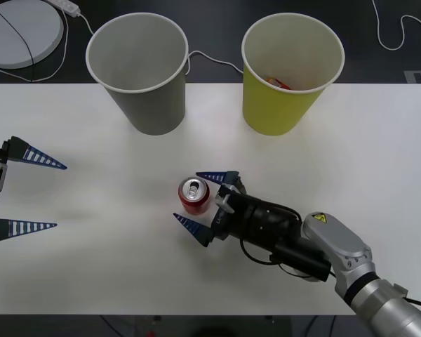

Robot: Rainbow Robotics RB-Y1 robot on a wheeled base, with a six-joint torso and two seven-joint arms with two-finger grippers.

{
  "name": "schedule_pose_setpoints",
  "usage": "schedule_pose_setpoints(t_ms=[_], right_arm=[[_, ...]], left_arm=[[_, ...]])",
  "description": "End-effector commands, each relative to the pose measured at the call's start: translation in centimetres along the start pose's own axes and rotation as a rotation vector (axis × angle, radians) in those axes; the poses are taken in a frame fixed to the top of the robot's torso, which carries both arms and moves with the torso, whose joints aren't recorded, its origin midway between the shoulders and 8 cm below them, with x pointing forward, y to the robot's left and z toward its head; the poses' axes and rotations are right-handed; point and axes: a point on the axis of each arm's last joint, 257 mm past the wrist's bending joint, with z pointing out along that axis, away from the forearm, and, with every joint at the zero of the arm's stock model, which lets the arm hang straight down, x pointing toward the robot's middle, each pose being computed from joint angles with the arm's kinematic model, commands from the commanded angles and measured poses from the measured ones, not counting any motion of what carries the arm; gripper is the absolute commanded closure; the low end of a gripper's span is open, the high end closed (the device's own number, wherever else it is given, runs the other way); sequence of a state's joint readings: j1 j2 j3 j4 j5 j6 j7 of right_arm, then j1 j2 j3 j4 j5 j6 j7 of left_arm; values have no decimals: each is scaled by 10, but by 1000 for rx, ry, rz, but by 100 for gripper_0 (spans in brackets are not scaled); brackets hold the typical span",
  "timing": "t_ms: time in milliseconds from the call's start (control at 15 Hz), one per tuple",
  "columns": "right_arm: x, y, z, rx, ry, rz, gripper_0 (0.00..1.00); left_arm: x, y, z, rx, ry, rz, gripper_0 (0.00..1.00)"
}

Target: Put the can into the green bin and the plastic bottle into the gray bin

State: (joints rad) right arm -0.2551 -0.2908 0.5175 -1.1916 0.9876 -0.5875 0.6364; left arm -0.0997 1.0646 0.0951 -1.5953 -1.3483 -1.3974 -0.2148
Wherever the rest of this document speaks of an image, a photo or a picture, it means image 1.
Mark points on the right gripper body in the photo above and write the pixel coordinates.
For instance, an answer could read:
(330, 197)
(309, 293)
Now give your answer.
(240, 217)

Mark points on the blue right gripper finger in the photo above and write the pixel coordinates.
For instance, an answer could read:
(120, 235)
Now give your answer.
(217, 176)
(196, 230)

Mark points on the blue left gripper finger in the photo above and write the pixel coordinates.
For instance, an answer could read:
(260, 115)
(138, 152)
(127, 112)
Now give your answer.
(7, 228)
(24, 153)

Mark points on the red drink can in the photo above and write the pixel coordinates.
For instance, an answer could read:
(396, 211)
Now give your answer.
(193, 201)

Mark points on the yellow-green plastic bin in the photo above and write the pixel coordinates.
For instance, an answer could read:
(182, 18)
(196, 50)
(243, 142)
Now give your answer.
(273, 109)

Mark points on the grey plastic bin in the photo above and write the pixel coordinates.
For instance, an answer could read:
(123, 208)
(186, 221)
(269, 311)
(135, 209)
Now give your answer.
(144, 102)

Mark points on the orange label can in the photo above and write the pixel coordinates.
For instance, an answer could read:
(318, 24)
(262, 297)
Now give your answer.
(276, 82)

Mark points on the white round disc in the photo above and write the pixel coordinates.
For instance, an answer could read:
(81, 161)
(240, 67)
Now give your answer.
(21, 33)

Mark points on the white power strip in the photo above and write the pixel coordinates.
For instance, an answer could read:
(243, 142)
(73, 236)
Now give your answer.
(66, 5)

